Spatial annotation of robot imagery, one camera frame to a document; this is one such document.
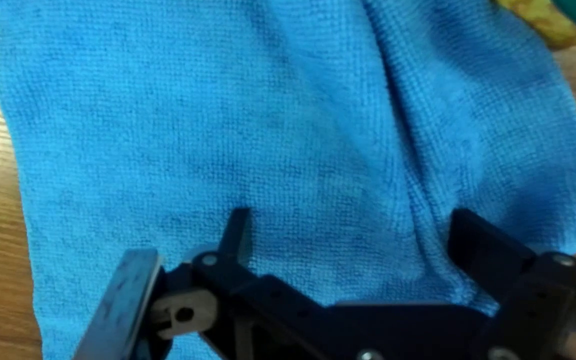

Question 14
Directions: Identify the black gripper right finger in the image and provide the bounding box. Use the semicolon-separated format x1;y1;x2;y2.
449;208;576;360

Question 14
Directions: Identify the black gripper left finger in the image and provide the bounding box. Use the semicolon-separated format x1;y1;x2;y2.
148;206;317;360

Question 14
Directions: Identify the blue towel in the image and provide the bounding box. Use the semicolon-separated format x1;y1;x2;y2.
0;0;576;360

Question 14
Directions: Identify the yellow green can label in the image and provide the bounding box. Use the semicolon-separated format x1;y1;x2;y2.
494;0;576;50

